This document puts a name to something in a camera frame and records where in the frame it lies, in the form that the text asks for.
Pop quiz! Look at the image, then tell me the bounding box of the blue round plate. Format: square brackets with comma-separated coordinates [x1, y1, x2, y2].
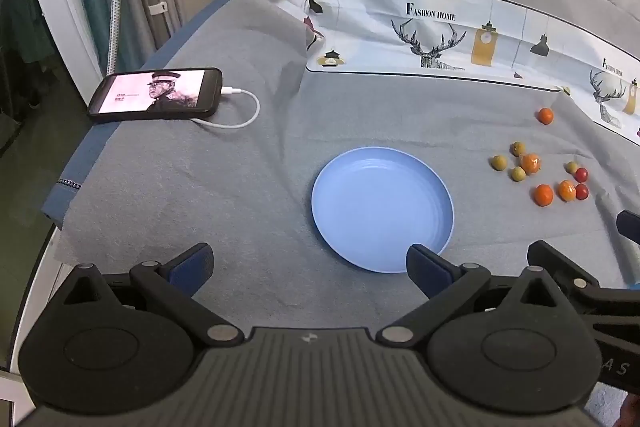
[310, 146, 454, 274]

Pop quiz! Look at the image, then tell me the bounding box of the red cherry tomato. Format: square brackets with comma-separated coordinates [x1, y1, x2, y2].
[575, 183, 589, 200]
[574, 167, 588, 183]

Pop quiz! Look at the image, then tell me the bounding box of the black smartphone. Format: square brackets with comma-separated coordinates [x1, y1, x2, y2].
[88, 68, 222, 122]

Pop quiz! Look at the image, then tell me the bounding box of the small orange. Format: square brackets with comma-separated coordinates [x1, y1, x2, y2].
[536, 107, 554, 126]

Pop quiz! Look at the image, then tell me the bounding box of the white charging cable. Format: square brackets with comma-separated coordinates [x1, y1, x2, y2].
[188, 84, 262, 129]

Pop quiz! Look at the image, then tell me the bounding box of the white deer print cloth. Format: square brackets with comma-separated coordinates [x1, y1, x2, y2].
[243, 0, 640, 138]

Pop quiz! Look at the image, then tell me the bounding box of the yellow-green fruit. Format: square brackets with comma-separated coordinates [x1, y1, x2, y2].
[510, 166, 526, 182]
[490, 155, 508, 171]
[511, 142, 526, 157]
[565, 161, 579, 174]

